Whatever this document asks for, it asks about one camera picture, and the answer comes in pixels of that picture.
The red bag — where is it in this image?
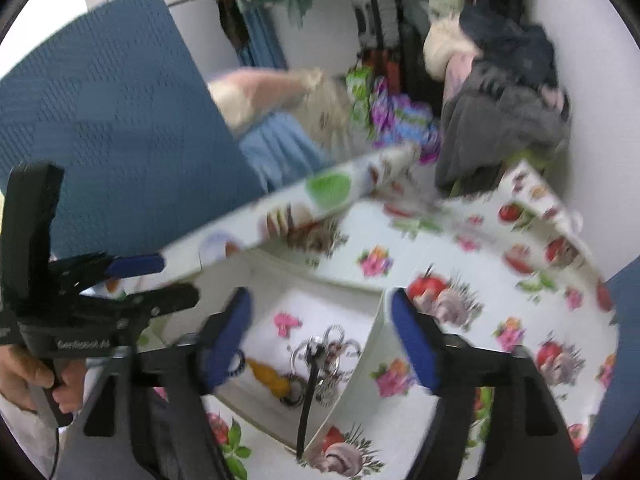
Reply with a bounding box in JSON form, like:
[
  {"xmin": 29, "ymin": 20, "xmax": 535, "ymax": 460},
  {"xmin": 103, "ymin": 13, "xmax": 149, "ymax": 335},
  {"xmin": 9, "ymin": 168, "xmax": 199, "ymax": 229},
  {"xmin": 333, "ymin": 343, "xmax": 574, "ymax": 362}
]
[{"xmin": 362, "ymin": 47, "xmax": 403, "ymax": 96}]

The white cardboard box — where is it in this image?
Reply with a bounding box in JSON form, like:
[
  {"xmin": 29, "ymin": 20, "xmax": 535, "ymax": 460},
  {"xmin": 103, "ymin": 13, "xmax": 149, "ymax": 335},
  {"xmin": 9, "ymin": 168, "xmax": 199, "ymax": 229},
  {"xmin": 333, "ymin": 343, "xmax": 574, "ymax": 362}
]
[{"xmin": 160, "ymin": 250, "xmax": 388, "ymax": 468}]

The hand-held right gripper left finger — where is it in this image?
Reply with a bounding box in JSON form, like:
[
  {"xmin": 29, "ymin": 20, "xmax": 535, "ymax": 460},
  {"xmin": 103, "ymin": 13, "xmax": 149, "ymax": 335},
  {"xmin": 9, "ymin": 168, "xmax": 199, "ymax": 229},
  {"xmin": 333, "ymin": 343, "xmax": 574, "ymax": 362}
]
[{"xmin": 52, "ymin": 287, "xmax": 253, "ymax": 480}]

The black and white suitcase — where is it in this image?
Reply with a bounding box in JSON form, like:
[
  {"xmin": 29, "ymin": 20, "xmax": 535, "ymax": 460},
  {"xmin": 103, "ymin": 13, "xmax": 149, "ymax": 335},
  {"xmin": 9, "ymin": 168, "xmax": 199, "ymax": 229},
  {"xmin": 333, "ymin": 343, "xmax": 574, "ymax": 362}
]
[{"xmin": 350, "ymin": 0, "xmax": 401, "ymax": 53}]

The pink cloth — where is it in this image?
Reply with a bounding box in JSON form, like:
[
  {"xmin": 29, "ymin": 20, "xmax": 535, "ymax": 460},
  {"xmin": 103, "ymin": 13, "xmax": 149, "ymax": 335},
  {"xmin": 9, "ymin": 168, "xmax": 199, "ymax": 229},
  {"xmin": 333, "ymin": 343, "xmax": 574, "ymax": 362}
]
[{"xmin": 207, "ymin": 69, "xmax": 306, "ymax": 136}]

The grey garment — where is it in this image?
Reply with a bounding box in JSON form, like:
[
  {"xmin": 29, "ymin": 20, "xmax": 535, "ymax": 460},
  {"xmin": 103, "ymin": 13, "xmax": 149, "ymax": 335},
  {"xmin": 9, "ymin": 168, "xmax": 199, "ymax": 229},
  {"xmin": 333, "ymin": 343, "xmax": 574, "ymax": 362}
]
[{"xmin": 435, "ymin": 60, "xmax": 571, "ymax": 193}]

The black hair stick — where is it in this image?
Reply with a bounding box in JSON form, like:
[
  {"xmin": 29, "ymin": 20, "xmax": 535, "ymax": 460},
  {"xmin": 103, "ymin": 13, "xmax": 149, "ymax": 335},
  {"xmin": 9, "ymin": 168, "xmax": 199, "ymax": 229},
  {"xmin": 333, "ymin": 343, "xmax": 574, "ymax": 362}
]
[{"xmin": 295, "ymin": 347, "xmax": 321, "ymax": 461}]

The person's left hand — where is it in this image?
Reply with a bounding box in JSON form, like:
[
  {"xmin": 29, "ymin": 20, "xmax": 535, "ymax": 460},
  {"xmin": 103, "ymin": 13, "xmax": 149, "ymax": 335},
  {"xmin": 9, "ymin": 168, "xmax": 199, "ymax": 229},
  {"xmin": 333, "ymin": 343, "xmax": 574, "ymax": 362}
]
[{"xmin": 0, "ymin": 345, "xmax": 88, "ymax": 413}]

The colourful floral bag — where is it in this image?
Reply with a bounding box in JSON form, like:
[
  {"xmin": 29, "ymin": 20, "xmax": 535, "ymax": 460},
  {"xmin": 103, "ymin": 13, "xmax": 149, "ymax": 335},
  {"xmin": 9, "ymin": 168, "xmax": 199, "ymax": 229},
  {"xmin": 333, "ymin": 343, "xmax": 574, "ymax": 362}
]
[{"xmin": 345, "ymin": 62, "xmax": 443, "ymax": 163}]

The person's left forearm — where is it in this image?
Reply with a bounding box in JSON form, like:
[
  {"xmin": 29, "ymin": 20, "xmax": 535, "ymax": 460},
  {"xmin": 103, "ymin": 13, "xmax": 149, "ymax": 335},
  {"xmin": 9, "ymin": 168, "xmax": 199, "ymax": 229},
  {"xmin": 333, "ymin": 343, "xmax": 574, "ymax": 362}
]
[{"xmin": 0, "ymin": 390, "xmax": 58, "ymax": 476}]

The fruit printed tablecloth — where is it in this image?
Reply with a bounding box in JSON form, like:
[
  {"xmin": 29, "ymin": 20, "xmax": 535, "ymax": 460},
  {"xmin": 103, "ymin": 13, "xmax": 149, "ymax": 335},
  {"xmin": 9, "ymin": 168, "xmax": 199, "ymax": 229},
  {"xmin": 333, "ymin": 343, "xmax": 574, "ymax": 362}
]
[{"xmin": 150, "ymin": 142, "xmax": 621, "ymax": 480}]

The silver spiral bracelet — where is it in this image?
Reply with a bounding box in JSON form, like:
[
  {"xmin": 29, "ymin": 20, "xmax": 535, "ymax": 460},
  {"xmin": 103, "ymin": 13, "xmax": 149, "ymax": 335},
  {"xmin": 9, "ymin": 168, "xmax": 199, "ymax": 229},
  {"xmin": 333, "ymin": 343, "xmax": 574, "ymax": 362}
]
[{"xmin": 320, "ymin": 327, "xmax": 362, "ymax": 361}]

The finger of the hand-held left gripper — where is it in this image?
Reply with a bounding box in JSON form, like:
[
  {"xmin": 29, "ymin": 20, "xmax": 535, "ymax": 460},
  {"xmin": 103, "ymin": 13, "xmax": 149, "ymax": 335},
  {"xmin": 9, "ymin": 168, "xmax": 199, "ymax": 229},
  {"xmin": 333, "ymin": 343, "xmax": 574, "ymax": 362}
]
[
  {"xmin": 102, "ymin": 253, "xmax": 166, "ymax": 281},
  {"xmin": 125, "ymin": 282, "xmax": 200, "ymax": 323}
]

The blue mesh chair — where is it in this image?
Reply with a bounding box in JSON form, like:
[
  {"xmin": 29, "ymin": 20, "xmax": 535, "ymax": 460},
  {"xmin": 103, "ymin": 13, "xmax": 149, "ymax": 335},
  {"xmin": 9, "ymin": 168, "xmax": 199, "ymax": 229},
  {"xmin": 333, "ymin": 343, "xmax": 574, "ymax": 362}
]
[
  {"xmin": 577, "ymin": 257, "xmax": 640, "ymax": 476},
  {"xmin": 0, "ymin": 0, "xmax": 266, "ymax": 261}
]

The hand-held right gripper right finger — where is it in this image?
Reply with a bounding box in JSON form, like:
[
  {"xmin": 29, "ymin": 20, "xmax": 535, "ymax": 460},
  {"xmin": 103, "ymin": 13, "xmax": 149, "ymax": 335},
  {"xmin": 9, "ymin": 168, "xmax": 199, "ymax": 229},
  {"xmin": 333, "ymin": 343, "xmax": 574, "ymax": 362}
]
[{"xmin": 390, "ymin": 287, "xmax": 583, "ymax": 480}]

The cream patterned cloth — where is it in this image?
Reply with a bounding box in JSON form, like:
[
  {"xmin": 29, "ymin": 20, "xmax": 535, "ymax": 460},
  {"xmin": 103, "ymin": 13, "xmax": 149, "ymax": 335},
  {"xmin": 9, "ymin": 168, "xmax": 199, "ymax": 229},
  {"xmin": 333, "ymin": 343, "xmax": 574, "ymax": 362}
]
[{"xmin": 295, "ymin": 67, "xmax": 356, "ymax": 161}]

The pink hair clip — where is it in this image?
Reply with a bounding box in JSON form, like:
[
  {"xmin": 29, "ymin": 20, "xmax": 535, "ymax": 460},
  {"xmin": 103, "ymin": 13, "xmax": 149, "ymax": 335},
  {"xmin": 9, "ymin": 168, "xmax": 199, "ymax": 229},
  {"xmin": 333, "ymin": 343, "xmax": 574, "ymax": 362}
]
[{"xmin": 273, "ymin": 311, "xmax": 304, "ymax": 338}]

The green chair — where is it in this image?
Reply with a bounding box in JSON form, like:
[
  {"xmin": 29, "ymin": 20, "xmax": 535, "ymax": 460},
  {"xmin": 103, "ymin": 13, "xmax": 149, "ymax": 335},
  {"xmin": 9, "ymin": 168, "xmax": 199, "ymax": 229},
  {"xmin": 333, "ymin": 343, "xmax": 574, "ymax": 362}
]
[{"xmin": 447, "ymin": 142, "xmax": 558, "ymax": 198}]

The cream garment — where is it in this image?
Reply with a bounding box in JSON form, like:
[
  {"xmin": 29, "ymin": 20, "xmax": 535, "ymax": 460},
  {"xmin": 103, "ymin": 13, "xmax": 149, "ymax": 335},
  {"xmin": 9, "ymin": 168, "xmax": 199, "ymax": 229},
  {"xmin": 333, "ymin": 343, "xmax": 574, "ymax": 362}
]
[{"xmin": 422, "ymin": 7, "xmax": 481, "ymax": 81}]

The blue hanging cloth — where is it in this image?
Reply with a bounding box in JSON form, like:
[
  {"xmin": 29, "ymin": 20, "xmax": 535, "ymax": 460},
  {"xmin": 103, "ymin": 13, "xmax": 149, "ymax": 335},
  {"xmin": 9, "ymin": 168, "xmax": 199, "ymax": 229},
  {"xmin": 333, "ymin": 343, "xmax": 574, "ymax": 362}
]
[{"xmin": 240, "ymin": 2, "xmax": 288, "ymax": 71}]

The light blue cloth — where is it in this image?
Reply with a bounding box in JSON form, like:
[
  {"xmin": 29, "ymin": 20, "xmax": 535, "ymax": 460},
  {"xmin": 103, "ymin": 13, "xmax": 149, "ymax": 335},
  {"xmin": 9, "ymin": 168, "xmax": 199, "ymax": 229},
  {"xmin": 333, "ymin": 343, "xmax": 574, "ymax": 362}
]
[{"xmin": 239, "ymin": 112, "xmax": 336, "ymax": 193}]

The orange carrot-shaped charm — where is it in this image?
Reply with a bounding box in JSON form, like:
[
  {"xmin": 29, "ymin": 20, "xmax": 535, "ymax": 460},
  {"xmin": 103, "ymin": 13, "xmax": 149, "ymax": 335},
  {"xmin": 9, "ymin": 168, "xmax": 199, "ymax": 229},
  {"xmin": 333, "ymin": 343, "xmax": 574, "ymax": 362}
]
[{"xmin": 246, "ymin": 356, "xmax": 307, "ymax": 408}]

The dark navy garment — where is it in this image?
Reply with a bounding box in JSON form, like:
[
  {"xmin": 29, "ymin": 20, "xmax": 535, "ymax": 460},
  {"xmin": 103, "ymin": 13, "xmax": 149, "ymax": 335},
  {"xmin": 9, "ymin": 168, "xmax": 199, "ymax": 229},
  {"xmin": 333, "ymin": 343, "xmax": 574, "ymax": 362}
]
[{"xmin": 457, "ymin": 7, "xmax": 558, "ymax": 91}]

